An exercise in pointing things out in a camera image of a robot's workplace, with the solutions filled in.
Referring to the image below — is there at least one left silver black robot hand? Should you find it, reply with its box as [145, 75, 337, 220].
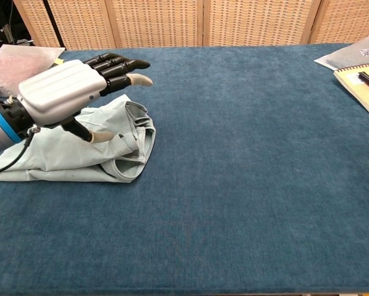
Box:
[17, 52, 154, 143]

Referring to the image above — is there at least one pale green T-shirt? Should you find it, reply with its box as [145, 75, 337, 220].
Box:
[0, 94, 157, 183]

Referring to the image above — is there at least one kraft spiral notebook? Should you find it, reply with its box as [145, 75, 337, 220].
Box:
[333, 61, 369, 115]

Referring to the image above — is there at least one blue carpet table cover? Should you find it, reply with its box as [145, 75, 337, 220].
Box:
[0, 43, 369, 296]

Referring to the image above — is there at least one wooden woven folding screen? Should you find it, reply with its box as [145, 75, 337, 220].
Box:
[13, 0, 369, 50]

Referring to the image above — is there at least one grey frosted bag QR label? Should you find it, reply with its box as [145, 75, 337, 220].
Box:
[313, 41, 369, 71]

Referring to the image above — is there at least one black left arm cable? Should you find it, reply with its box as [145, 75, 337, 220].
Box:
[0, 125, 39, 177]

